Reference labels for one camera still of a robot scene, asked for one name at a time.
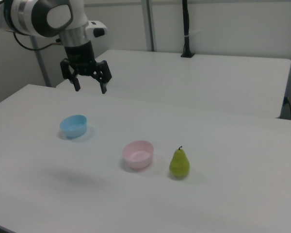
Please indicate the green pear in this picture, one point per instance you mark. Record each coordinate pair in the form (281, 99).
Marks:
(179, 165)

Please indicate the grey metal frame post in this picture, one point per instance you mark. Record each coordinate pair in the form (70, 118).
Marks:
(149, 24)

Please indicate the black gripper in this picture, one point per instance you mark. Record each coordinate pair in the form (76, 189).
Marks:
(79, 54)

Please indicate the blue plastic bowl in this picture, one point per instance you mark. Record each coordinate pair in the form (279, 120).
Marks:
(74, 127)

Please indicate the pink plastic bowl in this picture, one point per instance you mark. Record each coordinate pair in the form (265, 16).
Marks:
(138, 157)

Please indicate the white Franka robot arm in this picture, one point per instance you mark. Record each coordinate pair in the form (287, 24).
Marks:
(38, 17)

